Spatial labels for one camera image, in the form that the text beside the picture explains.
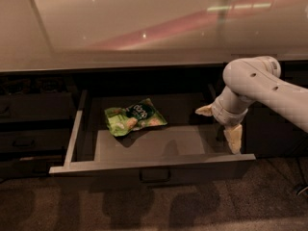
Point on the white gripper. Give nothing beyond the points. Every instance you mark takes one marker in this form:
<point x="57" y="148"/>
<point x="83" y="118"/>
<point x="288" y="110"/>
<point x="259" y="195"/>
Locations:
<point x="222" y="114"/>

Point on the dark drawer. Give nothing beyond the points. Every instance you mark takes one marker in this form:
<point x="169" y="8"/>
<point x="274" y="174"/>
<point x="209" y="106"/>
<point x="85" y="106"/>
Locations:
<point x="190" y="149"/>
<point x="33" y="140"/>
<point x="36" y="107"/>
<point x="36" y="166"/>

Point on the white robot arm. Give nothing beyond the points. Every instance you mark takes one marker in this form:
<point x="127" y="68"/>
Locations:
<point x="249" y="80"/>

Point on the dark cabinet door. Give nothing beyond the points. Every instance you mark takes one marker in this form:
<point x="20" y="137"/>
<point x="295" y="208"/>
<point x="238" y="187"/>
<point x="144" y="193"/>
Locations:
<point x="268" y="137"/>

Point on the green snack bag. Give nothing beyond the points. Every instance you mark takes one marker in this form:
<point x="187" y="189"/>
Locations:
<point x="122" y="121"/>

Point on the black chair base leg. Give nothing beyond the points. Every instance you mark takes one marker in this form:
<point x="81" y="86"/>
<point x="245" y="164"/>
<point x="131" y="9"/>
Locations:
<point x="302" y="187"/>

